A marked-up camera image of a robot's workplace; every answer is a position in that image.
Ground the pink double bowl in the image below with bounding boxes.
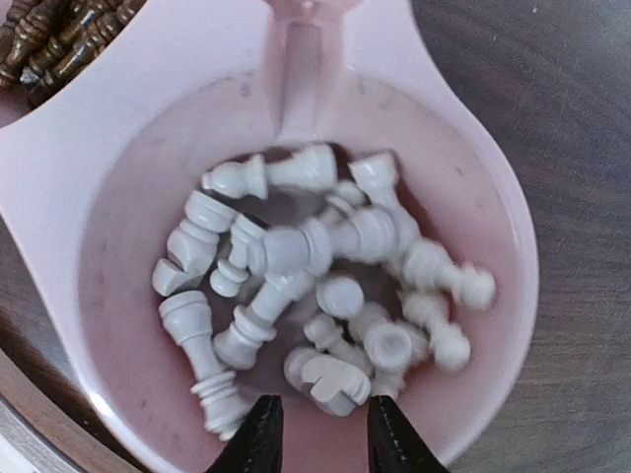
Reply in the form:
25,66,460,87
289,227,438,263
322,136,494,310
1,1,538,472

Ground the white chess pieces pile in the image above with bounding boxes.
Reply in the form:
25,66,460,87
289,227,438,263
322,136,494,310
152,144,497,440

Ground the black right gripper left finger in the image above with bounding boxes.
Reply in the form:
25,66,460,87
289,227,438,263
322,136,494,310
206,394,284,473

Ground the dark chess pieces pile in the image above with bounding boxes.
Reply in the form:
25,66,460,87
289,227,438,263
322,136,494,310
1,0,145,109

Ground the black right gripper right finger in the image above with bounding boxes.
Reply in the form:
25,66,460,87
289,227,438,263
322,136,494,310
367,395,447,473

